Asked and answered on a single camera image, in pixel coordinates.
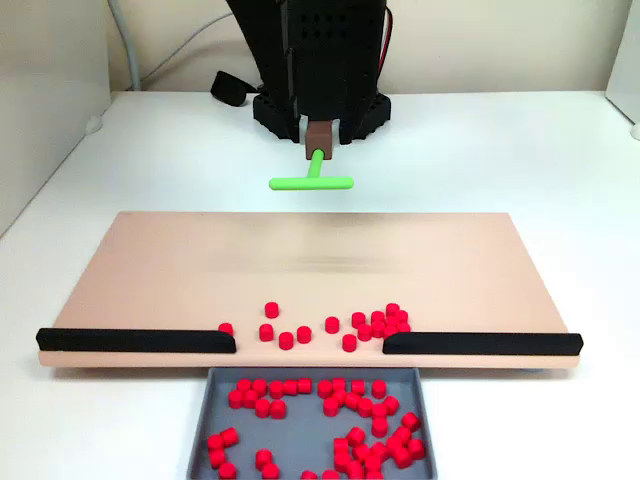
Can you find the beige flat board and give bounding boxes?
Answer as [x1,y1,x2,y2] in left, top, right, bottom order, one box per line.
[38,210,584,371]

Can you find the thick grey cable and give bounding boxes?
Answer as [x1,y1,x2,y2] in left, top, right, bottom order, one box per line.
[107,0,142,92]

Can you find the green T pusher brown block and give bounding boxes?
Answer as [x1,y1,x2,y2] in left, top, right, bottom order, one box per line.
[268,119,355,192]

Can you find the white USB cable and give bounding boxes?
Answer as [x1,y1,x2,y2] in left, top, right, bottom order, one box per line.
[141,12,236,84]

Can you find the black guide rail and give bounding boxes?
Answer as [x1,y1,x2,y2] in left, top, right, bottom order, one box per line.
[382,330,585,357]
[35,327,237,355]

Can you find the grey rectangular tray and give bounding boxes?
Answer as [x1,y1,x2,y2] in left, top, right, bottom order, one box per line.
[186,367,439,480]

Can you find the red white servo cable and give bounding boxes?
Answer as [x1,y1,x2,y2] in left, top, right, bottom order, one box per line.
[380,5,395,69]

